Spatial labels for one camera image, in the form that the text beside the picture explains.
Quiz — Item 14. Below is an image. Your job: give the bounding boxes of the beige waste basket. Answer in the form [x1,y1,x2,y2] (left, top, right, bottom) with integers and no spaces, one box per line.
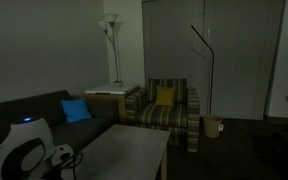
[203,114,222,138]

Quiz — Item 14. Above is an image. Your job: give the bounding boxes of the yellow cushion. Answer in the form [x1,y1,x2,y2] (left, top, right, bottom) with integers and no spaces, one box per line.
[155,86,176,106]

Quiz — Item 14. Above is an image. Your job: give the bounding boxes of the thin black floor lamp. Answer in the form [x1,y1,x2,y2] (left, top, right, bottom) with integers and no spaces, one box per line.
[190,25,215,114]

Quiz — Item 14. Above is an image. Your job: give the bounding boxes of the wooden side table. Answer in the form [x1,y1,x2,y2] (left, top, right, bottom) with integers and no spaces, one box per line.
[84,85,140,124]

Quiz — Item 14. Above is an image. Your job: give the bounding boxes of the dark grey sofa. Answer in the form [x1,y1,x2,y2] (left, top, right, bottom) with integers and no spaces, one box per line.
[0,90,118,153]

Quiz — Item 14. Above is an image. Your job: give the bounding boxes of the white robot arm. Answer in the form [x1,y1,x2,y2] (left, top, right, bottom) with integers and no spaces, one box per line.
[0,118,74,180]

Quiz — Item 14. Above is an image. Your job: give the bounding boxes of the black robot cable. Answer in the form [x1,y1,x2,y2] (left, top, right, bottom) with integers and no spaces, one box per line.
[42,152,84,180]

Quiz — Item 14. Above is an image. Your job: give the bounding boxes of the striped armchair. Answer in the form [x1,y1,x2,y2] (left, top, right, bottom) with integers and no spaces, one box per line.
[125,79,200,152]

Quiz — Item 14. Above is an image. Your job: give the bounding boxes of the blue cushion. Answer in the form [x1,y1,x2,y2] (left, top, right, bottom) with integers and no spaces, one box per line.
[61,98,92,123]

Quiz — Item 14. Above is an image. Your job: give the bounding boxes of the grey window blinds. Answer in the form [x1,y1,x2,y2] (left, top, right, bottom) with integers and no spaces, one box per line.
[142,0,285,120]

